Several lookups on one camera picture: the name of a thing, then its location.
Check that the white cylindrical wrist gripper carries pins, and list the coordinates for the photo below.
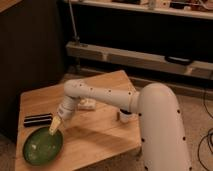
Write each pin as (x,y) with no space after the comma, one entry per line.
(65,111)

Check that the white plastic bottle lying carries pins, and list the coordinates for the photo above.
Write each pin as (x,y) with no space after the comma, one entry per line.
(87,104)

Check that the green ceramic bowl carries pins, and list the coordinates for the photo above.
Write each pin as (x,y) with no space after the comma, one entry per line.
(41,147)

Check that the long wooden shelf beam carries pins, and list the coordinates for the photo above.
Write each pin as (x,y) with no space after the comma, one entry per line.
(196,69)

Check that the white cup with blue ball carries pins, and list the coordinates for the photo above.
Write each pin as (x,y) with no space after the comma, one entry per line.
(124,116)

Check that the wooden folding table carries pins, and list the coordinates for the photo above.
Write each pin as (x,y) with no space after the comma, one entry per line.
(88,137)

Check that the black handle on beam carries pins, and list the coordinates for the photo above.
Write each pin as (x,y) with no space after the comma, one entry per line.
(179,61)

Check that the upper wooden shelf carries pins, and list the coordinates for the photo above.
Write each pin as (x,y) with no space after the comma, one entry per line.
(144,8)

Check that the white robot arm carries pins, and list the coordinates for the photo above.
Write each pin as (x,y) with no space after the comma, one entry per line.
(161,126)

